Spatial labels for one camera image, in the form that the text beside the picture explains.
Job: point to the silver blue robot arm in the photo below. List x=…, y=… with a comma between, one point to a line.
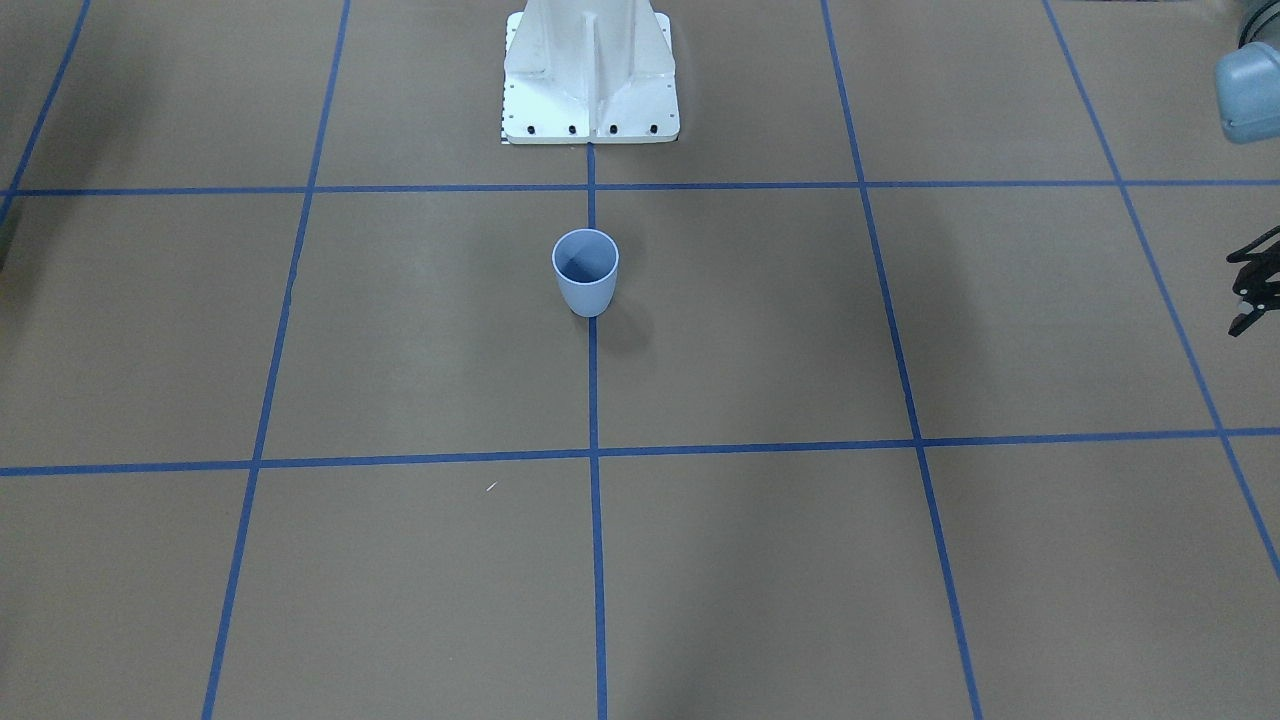
x=1247, y=89

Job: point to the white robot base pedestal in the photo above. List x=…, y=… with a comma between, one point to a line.
x=589, y=72

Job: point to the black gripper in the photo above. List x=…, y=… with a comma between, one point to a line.
x=1258, y=283

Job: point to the light blue plastic cup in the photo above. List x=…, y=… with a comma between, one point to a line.
x=587, y=264

